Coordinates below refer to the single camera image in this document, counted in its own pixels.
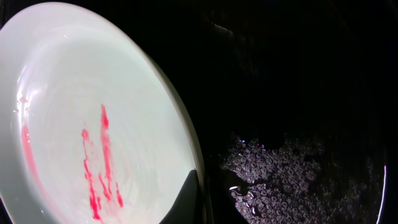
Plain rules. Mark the black round serving tray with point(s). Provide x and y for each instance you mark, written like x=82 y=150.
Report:
x=274 y=70

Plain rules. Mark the light green plate with ketchup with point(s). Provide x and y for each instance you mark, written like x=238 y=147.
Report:
x=92 y=130

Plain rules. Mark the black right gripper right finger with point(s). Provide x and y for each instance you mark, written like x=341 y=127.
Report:
x=222 y=203

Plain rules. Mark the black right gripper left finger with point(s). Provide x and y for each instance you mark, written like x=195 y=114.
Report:
x=188 y=206

